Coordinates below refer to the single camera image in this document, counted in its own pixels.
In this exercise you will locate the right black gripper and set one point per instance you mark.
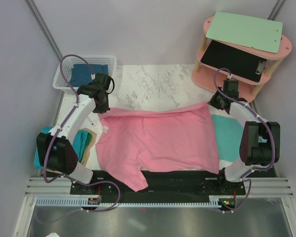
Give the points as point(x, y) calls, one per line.
point(212, 101)

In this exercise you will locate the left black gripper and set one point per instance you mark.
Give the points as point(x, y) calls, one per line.
point(102, 109)

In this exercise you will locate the pink t-shirt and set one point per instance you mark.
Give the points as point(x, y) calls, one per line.
point(133, 141)

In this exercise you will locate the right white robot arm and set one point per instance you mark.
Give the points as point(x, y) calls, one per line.
point(260, 143)

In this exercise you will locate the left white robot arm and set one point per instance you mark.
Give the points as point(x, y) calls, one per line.
point(55, 148)

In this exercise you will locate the dark blue t-shirt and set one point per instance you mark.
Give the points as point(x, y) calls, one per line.
point(81, 73)

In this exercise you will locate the black clipboard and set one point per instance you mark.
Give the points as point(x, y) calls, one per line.
point(240, 63)

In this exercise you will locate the white plastic basket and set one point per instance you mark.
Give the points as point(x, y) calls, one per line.
point(64, 70)

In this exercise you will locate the teal folding board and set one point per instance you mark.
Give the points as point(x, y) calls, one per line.
point(228, 132)

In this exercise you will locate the folded tan t-shirt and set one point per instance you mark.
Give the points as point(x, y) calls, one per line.
point(87, 153)

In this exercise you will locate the folded green t-shirt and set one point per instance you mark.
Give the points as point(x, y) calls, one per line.
point(85, 139)

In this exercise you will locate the light green board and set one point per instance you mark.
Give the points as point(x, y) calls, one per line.
point(248, 31)

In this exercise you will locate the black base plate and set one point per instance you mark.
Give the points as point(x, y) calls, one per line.
point(176, 186)

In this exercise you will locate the aluminium rail frame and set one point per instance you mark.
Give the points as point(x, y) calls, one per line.
point(260, 188)

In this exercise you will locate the white cable duct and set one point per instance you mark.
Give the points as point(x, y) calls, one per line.
point(98, 202)

